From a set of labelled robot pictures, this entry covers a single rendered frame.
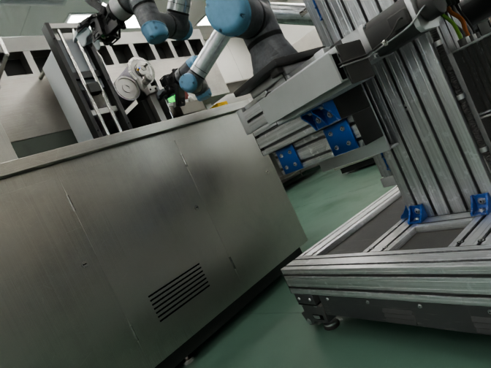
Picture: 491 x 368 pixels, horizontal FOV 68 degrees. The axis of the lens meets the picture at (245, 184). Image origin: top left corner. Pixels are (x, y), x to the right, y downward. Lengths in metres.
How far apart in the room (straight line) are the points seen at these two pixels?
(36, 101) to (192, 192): 0.96
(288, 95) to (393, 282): 0.51
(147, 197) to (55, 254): 0.37
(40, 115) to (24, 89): 0.14
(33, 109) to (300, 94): 1.49
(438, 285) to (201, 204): 0.97
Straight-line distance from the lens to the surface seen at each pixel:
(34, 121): 2.06
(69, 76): 1.67
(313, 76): 0.85
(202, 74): 1.62
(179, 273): 1.45
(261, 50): 1.14
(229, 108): 1.80
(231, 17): 1.04
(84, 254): 1.31
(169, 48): 2.67
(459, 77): 1.10
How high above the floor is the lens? 0.58
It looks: 2 degrees down
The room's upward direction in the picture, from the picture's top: 25 degrees counter-clockwise
